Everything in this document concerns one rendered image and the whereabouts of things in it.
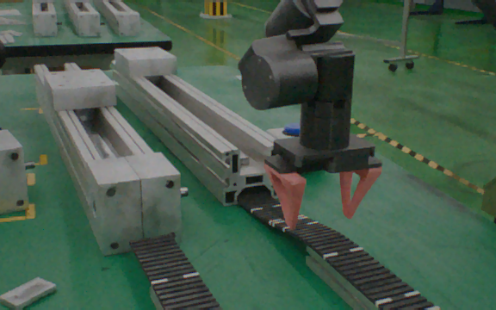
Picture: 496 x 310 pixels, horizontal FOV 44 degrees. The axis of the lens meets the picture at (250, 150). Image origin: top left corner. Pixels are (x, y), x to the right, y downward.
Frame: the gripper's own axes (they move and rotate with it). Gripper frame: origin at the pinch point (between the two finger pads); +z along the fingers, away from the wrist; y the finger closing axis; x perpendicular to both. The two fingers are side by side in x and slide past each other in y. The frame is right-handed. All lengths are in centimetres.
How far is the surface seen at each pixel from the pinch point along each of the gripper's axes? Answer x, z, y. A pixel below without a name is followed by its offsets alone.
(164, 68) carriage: -76, -4, -3
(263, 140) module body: -22.0, -2.7, -2.7
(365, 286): 12.5, 2.3, 1.8
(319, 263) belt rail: 2.6, 4.7, 1.4
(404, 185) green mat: -16.2, 5.7, -25.3
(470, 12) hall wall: -854, 72, -828
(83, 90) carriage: -52, -6, 19
